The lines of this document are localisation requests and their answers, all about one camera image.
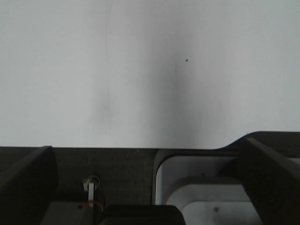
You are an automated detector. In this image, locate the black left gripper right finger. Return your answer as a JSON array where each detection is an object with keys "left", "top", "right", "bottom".
[{"left": 237, "top": 138, "right": 300, "bottom": 225}]

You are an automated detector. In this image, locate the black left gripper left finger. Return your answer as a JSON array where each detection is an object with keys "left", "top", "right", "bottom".
[{"left": 0, "top": 146, "right": 59, "bottom": 225}]

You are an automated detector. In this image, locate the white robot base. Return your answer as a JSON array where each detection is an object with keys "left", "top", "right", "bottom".
[{"left": 153, "top": 149, "right": 263, "bottom": 225}]

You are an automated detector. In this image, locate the white table leg foot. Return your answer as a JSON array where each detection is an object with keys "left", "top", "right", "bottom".
[{"left": 82, "top": 175, "right": 100, "bottom": 202}]

